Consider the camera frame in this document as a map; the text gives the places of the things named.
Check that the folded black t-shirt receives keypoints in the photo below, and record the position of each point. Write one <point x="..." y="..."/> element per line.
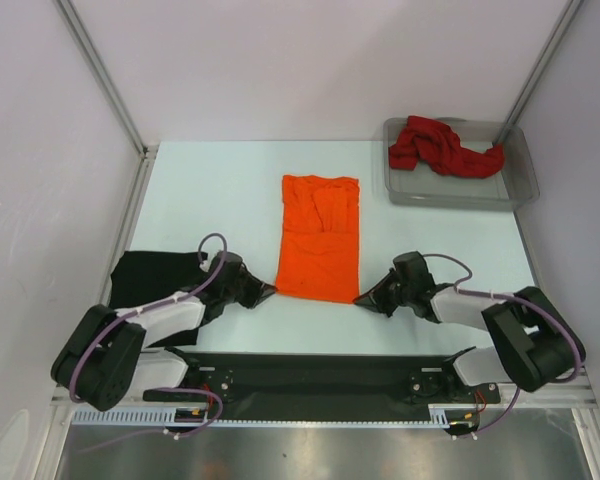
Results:
<point x="145" y="277"/>

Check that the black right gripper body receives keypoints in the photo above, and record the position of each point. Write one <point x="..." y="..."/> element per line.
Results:
<point x="386" y="293"/>

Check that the left aluminium corner post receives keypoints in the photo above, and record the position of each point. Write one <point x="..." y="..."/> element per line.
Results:
<point x="95" y="63"/>

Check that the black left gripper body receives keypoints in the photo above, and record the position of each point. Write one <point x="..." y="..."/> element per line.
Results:
<point x="245" y="290"/>

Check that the orange t-shirt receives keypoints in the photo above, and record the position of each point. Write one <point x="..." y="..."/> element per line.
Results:
<point x="320" y="242"/>

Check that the clear plastic bin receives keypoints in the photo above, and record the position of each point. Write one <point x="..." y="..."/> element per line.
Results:
<point x="513" y="187"/>

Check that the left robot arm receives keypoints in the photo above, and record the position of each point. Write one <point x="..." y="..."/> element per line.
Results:
<point x="159" y="301"/>

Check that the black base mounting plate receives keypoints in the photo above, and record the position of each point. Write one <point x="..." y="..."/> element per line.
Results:
<point x="326" y="388"/>

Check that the right aluminium corner post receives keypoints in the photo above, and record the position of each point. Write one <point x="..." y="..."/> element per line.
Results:
<point x="566" y="19"/>

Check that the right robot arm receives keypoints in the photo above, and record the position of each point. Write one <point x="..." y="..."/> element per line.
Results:
<point x="532" y="344"/>

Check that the aluminium corner post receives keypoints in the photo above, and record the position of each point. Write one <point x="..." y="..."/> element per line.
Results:
<point x="95" y="63"/>
<point x="566" y="19"/>

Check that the red t-shirt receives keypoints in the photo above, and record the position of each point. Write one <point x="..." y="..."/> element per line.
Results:
<point x="434" y="143"/>

